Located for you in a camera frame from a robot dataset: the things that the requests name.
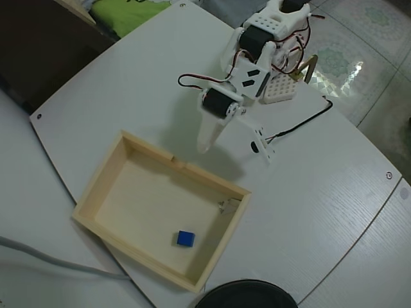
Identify green cloth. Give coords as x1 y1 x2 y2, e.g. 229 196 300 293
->
89 0 173 38

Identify black round object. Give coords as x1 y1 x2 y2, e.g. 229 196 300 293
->
194 279 298 308

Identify white wrist camera plate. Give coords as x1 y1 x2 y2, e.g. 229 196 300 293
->
239 112 277 165

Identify brass table clamp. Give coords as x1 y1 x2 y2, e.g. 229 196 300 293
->
290 54 319 85

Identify shallow wooden box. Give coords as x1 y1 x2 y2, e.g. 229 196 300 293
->
71 129 252 293

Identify dark brown furniture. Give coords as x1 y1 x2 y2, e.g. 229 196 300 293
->
0 0 121 113

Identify crumpled paper scrap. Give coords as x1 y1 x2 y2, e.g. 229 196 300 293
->
218 198 241 215

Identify red black servo wire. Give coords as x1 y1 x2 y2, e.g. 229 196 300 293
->
178 47 250 89

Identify small blue cube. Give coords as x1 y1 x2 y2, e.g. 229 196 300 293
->
175 230 196 248

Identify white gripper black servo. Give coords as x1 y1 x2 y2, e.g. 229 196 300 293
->
197 86 247 153

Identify thick gray cable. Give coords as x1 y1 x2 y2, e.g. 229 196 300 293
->
0 236 129 280

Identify light wooden plank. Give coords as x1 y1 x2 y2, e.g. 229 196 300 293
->
54 0 97 26

